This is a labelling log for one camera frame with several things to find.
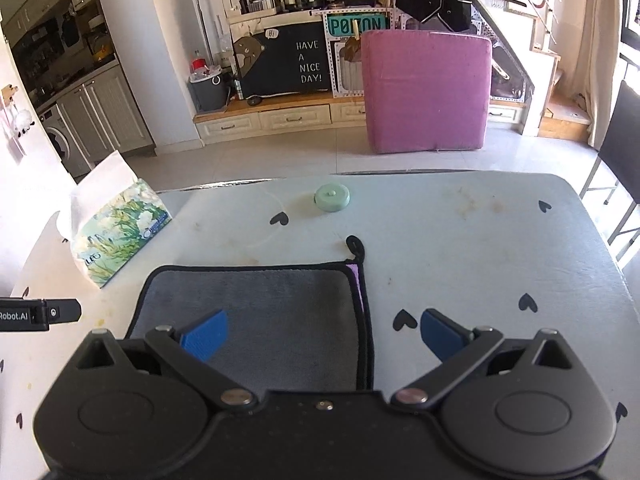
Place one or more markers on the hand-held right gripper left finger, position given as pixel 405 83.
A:
pixel 205 336

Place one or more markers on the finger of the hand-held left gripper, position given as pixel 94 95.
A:
pixel 65 311

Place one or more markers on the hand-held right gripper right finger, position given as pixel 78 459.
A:
pixel 442 335

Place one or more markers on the grey towel with black trim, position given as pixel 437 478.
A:
pixel 260 300

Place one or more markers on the floral tissue pack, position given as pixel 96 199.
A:
pixel 115 230

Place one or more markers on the white tablecloth with black hearts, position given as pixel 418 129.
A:
pixel 450 240

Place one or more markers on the washing machine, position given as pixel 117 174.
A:
pixel 62 140

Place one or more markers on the round green lid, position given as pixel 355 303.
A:
pixel 332 198

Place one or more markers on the white kitchen cabinet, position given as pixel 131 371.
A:
pixel 105 110

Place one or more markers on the cream drawer cabinet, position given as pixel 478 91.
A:
pixel 290 119

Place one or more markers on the grey bucket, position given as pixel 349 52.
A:
pixel 210 92

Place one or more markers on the pink cushion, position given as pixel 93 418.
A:
pixel 425 90

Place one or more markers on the black chair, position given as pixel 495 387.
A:
pixel 620 135

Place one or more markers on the black lettered sign board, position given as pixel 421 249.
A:
pixel 295 60

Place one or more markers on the white staircase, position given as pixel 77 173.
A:
pixel 530 50

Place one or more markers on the teal lettered sign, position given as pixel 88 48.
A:
pixel 357 25

